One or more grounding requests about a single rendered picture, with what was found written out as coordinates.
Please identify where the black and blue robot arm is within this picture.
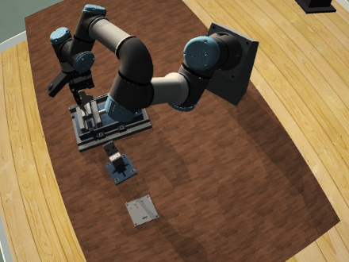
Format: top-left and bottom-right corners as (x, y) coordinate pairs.
(50, 5), (243, 123)

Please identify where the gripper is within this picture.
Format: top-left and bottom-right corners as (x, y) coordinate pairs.
(60, 65), (95, 112)

